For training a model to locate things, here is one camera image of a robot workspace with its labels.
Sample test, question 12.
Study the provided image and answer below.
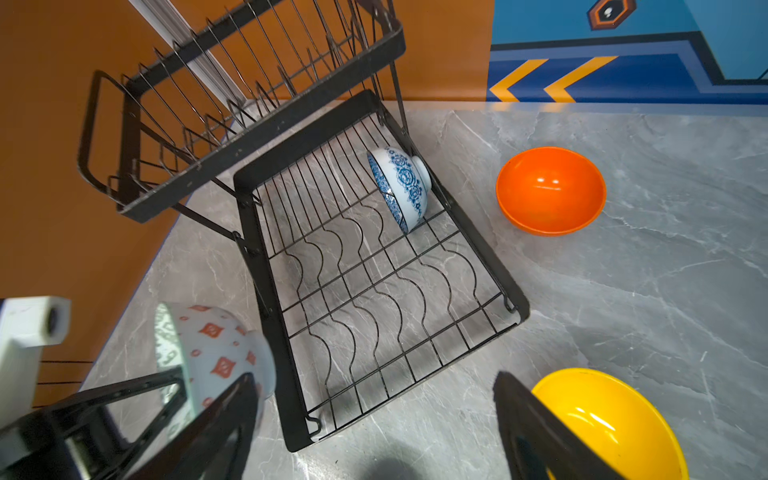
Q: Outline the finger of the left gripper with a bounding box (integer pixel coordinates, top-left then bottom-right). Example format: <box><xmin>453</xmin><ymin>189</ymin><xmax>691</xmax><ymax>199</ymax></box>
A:
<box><xmin>1</xmin><ymin>367</ymin><xmax>187</xmax><ymax>479</ymax></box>

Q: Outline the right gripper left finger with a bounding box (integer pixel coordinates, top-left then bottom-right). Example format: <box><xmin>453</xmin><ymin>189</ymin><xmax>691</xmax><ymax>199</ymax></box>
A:
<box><xmin>131</xmin><ymin>373</ymin><xmax>259</xmax><ymax>479</ymax></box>

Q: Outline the blue floral white bowl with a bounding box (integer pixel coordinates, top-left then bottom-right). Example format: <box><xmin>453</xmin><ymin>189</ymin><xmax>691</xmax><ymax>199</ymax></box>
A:
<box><xmin>367</xmin><ymin>146</ymin><xmax>432</xmax><ymax>235</ymax></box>

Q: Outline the black wire dish rack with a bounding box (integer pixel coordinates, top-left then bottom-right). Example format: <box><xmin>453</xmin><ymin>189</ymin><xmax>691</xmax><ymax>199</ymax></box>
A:
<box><xmin>78</xmin><ymin>1</ymin><xmax>530</xmax><ymax>452</ymax></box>

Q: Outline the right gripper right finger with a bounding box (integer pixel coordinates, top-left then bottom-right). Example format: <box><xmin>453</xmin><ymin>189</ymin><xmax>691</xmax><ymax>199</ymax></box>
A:
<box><xmin>493</xmin><ymin>371</ymin><xmax>621</xmax><ymax>479</ymax></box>

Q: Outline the green patterned white bowl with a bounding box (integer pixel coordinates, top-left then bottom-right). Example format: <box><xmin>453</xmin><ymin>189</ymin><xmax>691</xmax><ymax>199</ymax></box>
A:
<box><xmin>154</xmin><ymin>302</ymin><xmax>277</xmax><ymax>440</ymax></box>

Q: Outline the yellow plastic bowl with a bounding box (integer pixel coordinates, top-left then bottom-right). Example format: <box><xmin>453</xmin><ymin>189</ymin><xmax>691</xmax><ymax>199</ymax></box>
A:
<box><xmin>532</xmin><ymin>368</ymin><xmax>690</xmax><ymax>479</ymax></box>

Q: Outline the orange plastic bowl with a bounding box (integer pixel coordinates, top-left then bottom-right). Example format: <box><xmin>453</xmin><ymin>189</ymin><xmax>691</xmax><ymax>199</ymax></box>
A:
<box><xmin>495</xmin><ymin>146</ymin><xmax>607</xmax><ymax>237</ymax></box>

